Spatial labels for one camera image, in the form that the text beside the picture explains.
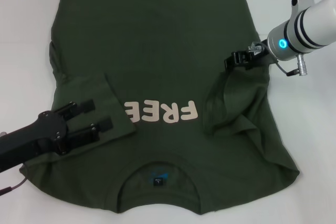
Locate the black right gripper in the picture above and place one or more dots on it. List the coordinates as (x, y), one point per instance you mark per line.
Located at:
(260, 54)

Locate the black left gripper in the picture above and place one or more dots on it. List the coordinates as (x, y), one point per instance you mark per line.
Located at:
(39, 134)

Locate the dark green FREE t-shirt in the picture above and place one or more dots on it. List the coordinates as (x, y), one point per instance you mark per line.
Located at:
(162, 51)

